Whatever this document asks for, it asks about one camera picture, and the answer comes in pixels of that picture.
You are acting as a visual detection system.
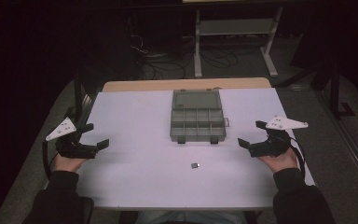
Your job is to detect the grey plastic compartment box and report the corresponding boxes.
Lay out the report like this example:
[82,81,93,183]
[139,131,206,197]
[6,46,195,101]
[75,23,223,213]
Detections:
[169,89,231,145]

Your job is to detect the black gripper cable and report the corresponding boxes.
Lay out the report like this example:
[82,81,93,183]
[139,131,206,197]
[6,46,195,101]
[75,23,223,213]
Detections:
[288,135,308,181]
[42,140,59,181]

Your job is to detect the white metal desk frame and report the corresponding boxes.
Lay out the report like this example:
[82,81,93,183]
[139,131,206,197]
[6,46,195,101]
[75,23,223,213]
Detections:
[193,6,284,78]

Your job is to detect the person's left hand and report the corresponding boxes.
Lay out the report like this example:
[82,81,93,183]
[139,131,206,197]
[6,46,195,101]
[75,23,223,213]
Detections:
[53,153,88,173]

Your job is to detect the black metal stand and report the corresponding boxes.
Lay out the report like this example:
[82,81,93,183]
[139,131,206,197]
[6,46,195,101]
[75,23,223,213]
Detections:
[328,60,357,119]
[64,76,104,132]

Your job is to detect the black floor cables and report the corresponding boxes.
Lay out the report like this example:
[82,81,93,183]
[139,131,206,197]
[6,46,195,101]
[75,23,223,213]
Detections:
[129,15,241,80]

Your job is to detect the white table mat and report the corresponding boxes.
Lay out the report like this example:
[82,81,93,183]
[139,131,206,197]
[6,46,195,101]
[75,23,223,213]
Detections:
[76,88,315,210]

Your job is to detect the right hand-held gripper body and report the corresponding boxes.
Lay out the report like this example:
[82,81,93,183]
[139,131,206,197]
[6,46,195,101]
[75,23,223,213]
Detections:
[248,115,310,158]

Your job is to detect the person's right hand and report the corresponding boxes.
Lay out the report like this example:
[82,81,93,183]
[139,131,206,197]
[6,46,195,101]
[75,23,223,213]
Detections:
[257,147,299,174]

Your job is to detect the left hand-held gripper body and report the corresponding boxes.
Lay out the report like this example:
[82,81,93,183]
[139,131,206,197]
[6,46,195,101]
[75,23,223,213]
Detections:
[45,117,99,160]

